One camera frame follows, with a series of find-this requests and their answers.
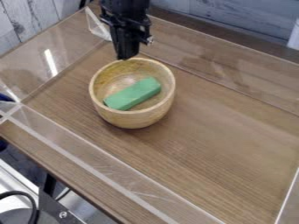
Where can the green rectangular block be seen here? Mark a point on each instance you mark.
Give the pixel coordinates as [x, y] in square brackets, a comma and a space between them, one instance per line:
[133, 94]

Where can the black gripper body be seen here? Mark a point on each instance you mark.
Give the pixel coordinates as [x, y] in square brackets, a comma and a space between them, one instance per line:
[127, 14]

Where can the clear acrylic wall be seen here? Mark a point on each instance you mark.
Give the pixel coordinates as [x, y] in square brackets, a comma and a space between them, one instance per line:
[253, 73]
[133, 172]

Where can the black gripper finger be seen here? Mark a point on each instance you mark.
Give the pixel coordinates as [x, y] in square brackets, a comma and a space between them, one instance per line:
[127, 44]
[113, 37]

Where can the clear acrylic front wall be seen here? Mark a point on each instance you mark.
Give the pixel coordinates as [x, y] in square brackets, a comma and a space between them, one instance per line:
[133, 172]

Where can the light brown wooden bowl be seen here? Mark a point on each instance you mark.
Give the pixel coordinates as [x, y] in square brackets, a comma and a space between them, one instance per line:
[116, 76]

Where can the clear acrylic back wall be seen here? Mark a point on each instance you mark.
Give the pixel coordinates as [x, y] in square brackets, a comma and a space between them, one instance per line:
[253, 73]

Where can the black metal table leg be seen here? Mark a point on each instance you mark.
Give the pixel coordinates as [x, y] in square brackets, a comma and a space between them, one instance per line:
[49, 185]

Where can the clear acrylic corner bracket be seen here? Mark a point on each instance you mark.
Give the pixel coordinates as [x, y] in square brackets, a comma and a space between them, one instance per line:
[95, 26]

